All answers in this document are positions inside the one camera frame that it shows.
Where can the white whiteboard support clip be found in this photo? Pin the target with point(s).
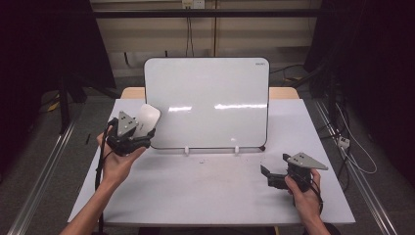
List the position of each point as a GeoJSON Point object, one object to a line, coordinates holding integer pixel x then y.
{"type": "Point", "coordinates": [236, 149]}
{"type": "Point", "coordinates": [186, 150]}

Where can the white power strip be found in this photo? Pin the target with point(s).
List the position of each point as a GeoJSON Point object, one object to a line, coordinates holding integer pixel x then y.
{"type": "Point", "coordinates": [343, 142]}

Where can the person's right hand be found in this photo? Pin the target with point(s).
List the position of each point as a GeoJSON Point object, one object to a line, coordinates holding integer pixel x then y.
{"type": "Point", "coordinates": [306, 204]}

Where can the white wall socket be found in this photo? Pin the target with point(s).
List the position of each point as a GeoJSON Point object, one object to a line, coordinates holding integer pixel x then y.
{"type": "Point", "coordinates": [193, 4]}

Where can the black curtain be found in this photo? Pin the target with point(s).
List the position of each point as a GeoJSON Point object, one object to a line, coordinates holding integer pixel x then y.
{"type": "Point", "coordinates": [39, 49]}
{"type": "Point", "coordinates": [375, 65]}

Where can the aluminium floor rail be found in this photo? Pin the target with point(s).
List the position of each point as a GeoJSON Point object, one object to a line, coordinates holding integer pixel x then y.
{"type": "Point", "coordinates": [45, 176]}
{"type": "Point", "coordinates": [362, 182]}

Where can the thin wooden vertical pole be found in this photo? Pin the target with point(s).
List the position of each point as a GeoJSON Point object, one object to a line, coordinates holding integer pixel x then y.
{"type": "Point", "coordinates": [215, 29]}

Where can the white desktop whiteboard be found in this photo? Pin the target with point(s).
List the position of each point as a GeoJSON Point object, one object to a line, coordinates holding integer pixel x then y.
{"type": "Point", "coordinates": [215, 98]}

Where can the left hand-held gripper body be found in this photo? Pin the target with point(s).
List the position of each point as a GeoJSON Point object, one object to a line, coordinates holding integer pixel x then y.
{"type": "Point", "coordinates": [125, 125]}

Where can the person's left hand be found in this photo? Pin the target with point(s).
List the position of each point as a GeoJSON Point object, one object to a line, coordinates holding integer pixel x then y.
{"type": "Point", "coordinates": [117, 168]}

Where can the black metal stand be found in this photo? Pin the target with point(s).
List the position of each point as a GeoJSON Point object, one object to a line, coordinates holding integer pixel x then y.
{"type": "Point", "coordinates": [64, 107]}

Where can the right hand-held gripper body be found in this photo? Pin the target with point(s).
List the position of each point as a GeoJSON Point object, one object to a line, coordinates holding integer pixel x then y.
{"type": "Point", "coordinates": [303, 160]}

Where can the white rounded whiteboard eraser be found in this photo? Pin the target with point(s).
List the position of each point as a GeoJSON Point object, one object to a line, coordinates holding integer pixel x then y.
{"type": "Point", "coordinates": [148, 117]}

